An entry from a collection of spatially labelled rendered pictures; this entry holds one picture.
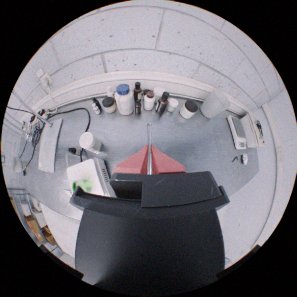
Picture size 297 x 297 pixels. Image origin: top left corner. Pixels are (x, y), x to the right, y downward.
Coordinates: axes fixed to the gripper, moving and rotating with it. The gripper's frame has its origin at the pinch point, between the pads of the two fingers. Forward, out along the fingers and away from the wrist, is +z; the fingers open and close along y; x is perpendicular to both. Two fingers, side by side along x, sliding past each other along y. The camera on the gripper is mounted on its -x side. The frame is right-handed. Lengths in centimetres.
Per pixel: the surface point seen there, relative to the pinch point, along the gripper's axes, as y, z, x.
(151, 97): -0.8, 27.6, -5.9
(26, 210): 223, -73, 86
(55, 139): 50, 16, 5
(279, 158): -123, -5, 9
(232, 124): -59, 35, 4
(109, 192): 12.7, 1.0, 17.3
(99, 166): 15.9, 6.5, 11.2
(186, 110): -17.0, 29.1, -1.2
